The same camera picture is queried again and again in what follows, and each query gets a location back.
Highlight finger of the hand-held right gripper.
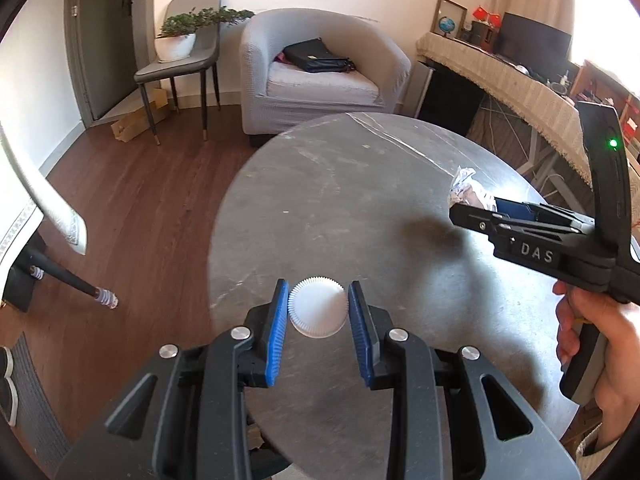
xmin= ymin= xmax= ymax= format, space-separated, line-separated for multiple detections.
xmin=448 ymin=201 xmax=597 ymax=244
xmin=494 ymin=197 xmax=595 ymax=227

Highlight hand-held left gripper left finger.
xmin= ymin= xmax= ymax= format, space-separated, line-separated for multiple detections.
xmin=55 ymin=277 xmax=291 ymax=480

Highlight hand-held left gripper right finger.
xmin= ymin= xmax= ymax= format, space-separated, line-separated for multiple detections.
xmin=347 ymin=280 xmax=583 ymax=480

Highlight white paper cupcake liner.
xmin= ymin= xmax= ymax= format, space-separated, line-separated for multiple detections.
xmin=287 ymin=276 xmax=349 ymax=337

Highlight white paper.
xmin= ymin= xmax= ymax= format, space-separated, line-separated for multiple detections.
xmin=446 ymin=166 xmax=497 ymax=211

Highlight person's right forearm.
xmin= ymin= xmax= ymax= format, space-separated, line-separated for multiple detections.
xmin=597 ymin=402 xmax=640 ymax=453

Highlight person's right hand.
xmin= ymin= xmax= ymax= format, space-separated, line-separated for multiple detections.
xmin=552 ymin=280 xmax=640 ymax=428

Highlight wooden shelf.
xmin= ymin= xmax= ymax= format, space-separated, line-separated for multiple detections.
xmin=570 ymin=59 xmax=640 ymax=162

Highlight beige fringed desk cloth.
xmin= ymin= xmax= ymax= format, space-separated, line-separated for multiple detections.
xmin=415 ymin=31 xmax=597 ymax=187

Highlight black monitor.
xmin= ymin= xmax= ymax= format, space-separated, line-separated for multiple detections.
xmin=494 ymin=11 xmax=573 ymax=74

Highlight small black desk box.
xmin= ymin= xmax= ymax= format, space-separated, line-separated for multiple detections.
xmin=469 ymin=20 xmax=497 ymax=47

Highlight red desk ornaments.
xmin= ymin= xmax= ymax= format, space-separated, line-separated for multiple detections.
xmin=472 ymin=6 xmax=502 ymax=29

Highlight framed globe picture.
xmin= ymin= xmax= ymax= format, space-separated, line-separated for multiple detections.
xmin=430 ymin=0 xmax=469 ymax=40

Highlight black table leg with sock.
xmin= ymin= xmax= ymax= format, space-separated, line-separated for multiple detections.
xmin=27 ymin=252 xmax=120 ymax=311

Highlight grey armchair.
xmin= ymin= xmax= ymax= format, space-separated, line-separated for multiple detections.
xmin=239 ymin=7 xmax=412 ymax=149

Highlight black handbag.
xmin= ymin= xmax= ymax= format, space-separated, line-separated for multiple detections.
xmin=282 ymin=38 xmax=356 ymax=74

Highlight grey floor mat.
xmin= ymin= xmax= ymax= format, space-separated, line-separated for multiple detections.
xmin=9 ymin=334 xmax=72 ymax=463

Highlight cardboard box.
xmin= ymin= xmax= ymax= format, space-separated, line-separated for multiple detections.
xmin=110 ymin=88 xmax=171 ymax=144

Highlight black shoe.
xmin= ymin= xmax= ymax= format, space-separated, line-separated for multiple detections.
xmin=0 ymin=345 xmax=19 ymax=429

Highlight grey chair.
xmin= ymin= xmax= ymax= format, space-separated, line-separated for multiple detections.
xmin=133 ymin=0 xmax=223 ymax=146

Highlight white patterned tablecloth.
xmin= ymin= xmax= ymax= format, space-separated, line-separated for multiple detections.
xmin=0 ymin=119 xmax=89 ymax=272

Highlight potted plant in white pot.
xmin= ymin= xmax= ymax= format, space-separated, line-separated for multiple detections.
xmin=155 ymin=6 xmax=255 ymax=64

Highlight grey door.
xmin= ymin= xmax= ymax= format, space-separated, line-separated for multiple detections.
xmin=65 ymin=0 xmax=137 ymax=129

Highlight white cables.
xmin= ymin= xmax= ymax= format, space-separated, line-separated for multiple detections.
xmin=479 ymin=94 xmax=567 ymax=197

